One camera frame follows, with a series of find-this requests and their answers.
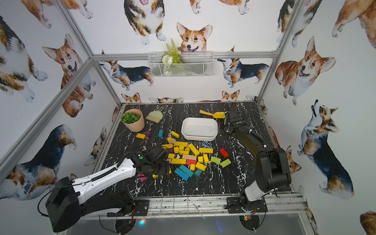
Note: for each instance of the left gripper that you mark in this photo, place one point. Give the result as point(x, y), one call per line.
point(160, 155)

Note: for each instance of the white plastic bin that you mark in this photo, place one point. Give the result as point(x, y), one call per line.
point(199, 129)

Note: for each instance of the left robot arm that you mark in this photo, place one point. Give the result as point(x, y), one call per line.
point(71, 200)

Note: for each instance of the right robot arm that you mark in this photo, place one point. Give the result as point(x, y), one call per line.
point(271, 169)

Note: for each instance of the yellow toy shovel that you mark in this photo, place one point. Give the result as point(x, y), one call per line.
point(218, 115)

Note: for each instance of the yellow long block bottom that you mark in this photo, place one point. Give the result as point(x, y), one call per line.
point(178, 161)

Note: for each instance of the teal long block front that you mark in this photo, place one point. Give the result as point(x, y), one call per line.
point(181, 174)

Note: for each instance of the teal long block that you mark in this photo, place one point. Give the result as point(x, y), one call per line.
point(181, 174)
point(186, 170)

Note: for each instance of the natural wood block upper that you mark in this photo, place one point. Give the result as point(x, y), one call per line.
point(189, 157)

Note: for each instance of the red block in pile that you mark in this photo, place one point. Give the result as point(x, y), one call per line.
point(191, 162)

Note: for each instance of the teal long block rear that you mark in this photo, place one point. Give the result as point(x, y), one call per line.
point(186, 170)

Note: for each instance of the blue grid block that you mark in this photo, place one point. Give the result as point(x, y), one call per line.
point(206, 144)

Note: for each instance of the long yellow block right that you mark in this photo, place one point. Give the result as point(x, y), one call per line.
point(206, 150)

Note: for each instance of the green block right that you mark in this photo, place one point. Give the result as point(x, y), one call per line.
point(225, 163)

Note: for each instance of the green block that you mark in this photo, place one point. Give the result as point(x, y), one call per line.
point(225, 163)
point(215, 160)

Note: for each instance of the green block left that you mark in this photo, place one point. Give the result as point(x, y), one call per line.
point(215, 160)

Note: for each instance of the small teal block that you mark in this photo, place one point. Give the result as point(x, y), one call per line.
point(198, 172)

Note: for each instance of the terracotta pot with plant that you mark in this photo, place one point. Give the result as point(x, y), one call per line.
point(133, 119)

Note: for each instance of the artificial fern and flower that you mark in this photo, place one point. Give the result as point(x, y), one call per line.
point(172, 60)

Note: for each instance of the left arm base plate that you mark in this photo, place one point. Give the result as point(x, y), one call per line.
point(138, 208)

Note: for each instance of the white wire wall basket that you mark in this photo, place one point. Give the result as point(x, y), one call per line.
point(186, 64)

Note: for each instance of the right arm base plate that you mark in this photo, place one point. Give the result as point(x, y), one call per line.
point(240, 204)

